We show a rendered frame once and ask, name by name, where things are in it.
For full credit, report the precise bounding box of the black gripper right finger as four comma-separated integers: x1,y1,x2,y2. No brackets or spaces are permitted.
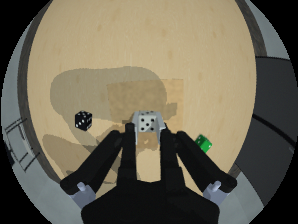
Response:
156,112,237,221

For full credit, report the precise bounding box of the tan square mat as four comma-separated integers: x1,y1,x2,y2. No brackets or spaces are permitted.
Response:
107,79,184,148

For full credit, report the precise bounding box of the green die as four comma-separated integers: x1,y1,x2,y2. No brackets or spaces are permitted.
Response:
195,135,212,153

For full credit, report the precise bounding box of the white die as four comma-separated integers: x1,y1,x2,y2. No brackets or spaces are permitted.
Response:
138,111,157,132

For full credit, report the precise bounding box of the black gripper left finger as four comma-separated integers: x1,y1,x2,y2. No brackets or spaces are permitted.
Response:
60,111,139,222

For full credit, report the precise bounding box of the black die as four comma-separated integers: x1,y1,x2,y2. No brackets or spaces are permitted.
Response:
75,111,92,131

